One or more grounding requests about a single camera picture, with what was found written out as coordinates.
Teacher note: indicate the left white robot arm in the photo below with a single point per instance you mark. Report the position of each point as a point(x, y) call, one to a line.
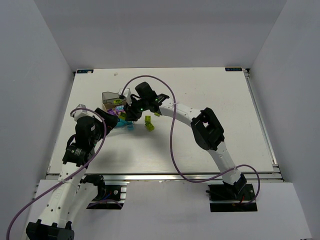
point(74, 190)

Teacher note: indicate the green tall lego brick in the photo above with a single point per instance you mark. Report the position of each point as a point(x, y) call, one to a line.
point(117, 101)

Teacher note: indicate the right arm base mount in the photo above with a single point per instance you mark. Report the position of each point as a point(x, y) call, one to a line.
point(222, 201)

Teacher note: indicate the teal round printed lego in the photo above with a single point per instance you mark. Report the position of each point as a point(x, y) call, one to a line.
point(121, 123)

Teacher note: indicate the purple sloped lego brick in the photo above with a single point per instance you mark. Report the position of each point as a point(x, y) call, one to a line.
point(111, 111)

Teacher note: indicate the blue table sticker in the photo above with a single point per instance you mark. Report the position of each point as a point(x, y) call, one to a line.
point(233, 69)
point(84, 71)

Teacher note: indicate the purple round printed lego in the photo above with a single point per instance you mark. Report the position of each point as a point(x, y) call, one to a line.
point(119, 108)

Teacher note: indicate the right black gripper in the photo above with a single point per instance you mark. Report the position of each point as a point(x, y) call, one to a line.
point(132, 113)

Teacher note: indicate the clear plastic bin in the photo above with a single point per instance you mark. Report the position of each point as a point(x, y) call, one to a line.
point(118, 131)

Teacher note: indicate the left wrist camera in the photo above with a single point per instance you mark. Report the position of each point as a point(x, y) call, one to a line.
point(80, 112)

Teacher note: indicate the right blue table sticker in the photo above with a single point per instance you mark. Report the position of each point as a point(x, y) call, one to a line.
point(233, 69)

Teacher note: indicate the teal small lego cube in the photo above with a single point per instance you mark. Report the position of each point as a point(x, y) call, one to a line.
point(130, 127)

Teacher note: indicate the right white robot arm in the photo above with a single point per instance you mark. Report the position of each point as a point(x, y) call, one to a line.
point(207, 131)

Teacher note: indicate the left blue table sticker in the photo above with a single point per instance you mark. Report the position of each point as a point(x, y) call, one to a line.
point(84, 71)

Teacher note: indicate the amber plastic bin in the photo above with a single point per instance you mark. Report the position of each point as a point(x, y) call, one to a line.
point(107, 106)

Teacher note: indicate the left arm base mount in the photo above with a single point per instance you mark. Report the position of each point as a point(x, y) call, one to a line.
point(110, 196)

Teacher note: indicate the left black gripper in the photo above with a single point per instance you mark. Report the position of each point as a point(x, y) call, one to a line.
point(110, 120)

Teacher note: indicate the green large lego brick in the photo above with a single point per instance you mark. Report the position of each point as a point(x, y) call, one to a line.
point(122, 115)

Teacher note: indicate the grey smoked plastic bin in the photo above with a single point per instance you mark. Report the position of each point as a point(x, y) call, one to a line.
point(108, 97)

